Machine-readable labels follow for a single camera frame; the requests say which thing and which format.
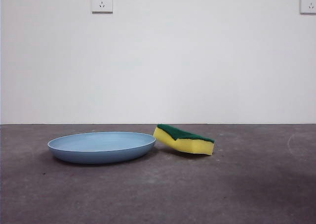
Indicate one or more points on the yellow sponge with green pad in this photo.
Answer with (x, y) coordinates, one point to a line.
(190, 147)

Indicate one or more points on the blue round plate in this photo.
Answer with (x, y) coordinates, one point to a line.
(101, 147)

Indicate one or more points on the white wall socket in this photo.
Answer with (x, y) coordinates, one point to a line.
(308, 3)
(102, 2)

